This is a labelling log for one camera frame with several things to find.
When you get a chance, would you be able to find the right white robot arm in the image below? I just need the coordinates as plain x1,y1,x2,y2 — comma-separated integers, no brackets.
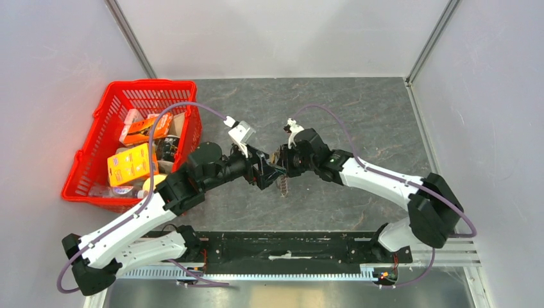
278,124,464,262

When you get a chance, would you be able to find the yellow orange box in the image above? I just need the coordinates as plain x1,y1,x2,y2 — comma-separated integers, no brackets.
106,144,159,187

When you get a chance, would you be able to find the dark jar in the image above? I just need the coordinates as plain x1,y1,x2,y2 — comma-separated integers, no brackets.
155,135,180,162

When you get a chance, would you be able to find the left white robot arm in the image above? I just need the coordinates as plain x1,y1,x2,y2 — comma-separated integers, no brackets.
62,142,285,296

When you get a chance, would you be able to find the yellow round sponge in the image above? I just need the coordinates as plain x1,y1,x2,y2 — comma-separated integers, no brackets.
142,174,167,196

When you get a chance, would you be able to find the clear plastic bottle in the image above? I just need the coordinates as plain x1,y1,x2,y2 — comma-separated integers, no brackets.
89,185,149,199

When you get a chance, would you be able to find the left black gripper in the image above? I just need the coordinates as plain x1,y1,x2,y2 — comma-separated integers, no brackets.
201,142,286,192

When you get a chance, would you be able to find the aluminium rail frame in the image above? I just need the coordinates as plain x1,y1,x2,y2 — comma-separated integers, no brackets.
85,237,486,308

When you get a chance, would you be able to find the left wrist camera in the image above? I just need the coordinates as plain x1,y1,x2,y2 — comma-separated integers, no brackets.
224,116,255,158

